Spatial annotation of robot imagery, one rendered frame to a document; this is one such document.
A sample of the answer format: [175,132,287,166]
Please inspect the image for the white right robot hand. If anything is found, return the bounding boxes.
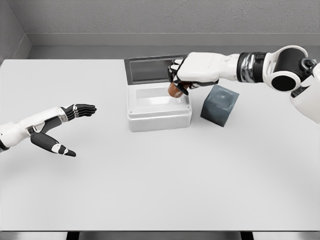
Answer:
[167,51,228,96]

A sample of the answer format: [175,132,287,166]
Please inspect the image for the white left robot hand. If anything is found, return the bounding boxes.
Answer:
[17,103,98,158]

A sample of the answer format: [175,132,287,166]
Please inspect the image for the brown cylindrical cup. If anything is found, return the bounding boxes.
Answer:
[167,81,189,98]

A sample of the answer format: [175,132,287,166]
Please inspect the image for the dark grey cube block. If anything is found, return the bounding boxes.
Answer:
[200,84,240,128]

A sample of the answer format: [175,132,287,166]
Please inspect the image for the grey box lid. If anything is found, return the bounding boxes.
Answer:
[123,54,186,87]

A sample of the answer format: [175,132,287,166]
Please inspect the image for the white open storage box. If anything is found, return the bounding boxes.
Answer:
[126,83,193,133]

